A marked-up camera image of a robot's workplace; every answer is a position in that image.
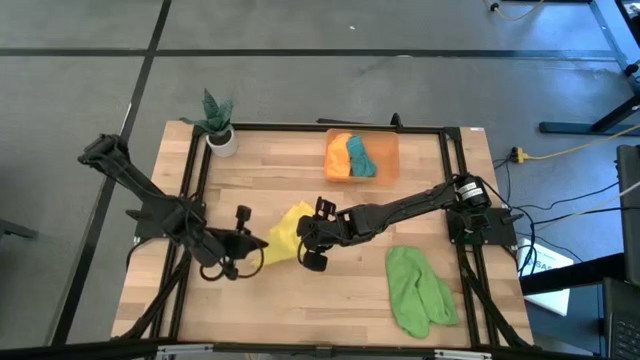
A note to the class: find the black desk bar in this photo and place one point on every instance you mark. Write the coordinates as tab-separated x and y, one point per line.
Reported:
575	274

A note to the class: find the green microfiber towel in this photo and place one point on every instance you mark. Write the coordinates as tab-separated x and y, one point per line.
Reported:
415	290

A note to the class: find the black desk leg frame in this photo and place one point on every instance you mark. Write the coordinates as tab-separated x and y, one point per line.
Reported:
620	45

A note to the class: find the yellow power plug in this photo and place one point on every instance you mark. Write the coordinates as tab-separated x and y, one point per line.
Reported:
520	155

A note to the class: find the orange microfiber towel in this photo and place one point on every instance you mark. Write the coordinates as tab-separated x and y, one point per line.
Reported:
338	155

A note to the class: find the white cardboard box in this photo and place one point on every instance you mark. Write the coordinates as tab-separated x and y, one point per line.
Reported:
550	300

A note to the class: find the teal microfiber towel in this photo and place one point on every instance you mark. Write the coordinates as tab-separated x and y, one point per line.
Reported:
361	157

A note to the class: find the potted plant in white pot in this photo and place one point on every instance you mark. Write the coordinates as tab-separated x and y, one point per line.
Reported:
222	145

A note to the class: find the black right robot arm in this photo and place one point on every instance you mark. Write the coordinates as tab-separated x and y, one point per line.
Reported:
415	205

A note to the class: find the yellow microfiber towel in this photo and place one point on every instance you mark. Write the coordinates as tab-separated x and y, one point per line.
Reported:
285	235

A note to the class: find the black monitor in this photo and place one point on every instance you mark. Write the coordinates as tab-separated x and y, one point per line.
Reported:
631	215

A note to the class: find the grey chair foot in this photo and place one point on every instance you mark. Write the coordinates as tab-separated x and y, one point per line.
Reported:
15	230

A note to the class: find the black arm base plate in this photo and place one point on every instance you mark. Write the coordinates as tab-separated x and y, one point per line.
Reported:
147	231
500	232

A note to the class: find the silver black front rail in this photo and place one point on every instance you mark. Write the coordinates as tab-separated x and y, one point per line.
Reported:
320	352

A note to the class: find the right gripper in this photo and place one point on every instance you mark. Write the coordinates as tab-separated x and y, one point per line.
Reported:
322	235

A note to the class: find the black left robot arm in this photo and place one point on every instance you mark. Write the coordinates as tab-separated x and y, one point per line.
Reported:
150	200

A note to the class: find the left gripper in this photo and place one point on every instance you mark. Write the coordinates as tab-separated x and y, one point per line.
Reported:
235	245

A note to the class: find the black keyboard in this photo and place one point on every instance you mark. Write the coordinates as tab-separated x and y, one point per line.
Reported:
625	330

